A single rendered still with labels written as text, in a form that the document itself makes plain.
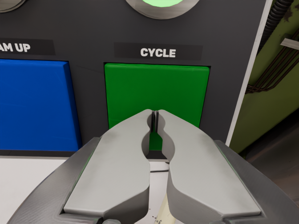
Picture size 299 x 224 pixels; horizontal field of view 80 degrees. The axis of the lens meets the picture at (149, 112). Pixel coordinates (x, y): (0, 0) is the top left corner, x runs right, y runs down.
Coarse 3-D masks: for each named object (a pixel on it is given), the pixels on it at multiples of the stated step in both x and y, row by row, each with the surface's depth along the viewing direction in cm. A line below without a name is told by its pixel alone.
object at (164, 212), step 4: (164, 200) 45; (164, 204) 44; (160, 208) 44; (164, 208) 43; (168, 208) 43; (160, 212) 43; (164, 212) 43; (168, 212) 43; (160, 216) 43; (164, 216) 42; (168, 216) 42; (172, 216) 42; (156, 220) 43; (160, 220) 42; (164, 220) 42; (168, 220) 42; (172, 220) 42
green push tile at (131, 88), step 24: (120, 72) 13; (144, 72) 13; (168, 72) 13; (192, 72) 13; (120, 96) 13; (144, 96) 13; (168, 96) 13; (192, 96) 13; (120, 120) 14; (192, 120) 14
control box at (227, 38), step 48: (0, 0) 11; (48, 0) 11; (96, 0) 11; (192, 0) 11; (240, 0) 11; (0, 48) 12; (48, 48) 12; (96, 48) 12; (144, 48) 12; (192, 48) 12; (240, 48) 12; (96, 96) 14; (240, 96) 14
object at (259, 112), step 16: (272, 0) 29; (288, 16) 30; (288, 32) 32; (272, 48) 35; (288, 48) 34; (256, 64) 39; (288, 64) 36; (256, 80) 42; (288, 80) 38; (256, 96) 45; (272, 96) 43; (288, 96) 41; (240, 112) 52; (256, 112) 49; (272, 112) 47; (288, 112) 45; (240, 128) 57; (256, 128) 54; (240, 144) 64
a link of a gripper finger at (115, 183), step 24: (144, 120) 11; (120, 144) 8; (144, 144) 9; (96, 168) 7; (120, 168) 7; (144, 168) 7; (72, 192) 6; (96, 192) 6; (120, 192) 6; (144, 192) 6; (120, 216) 6; (144, 216) 7
